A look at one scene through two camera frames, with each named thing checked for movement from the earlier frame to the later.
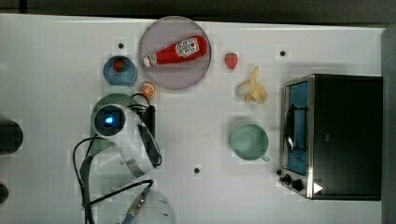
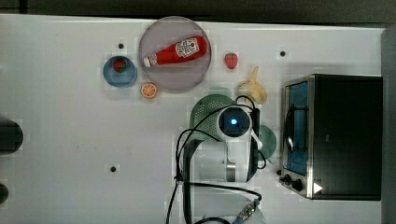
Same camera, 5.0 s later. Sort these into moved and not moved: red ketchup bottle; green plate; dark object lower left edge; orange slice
Moved: green plate
Not moved: dark object lower left edge; red ketchup bottle; orange slice
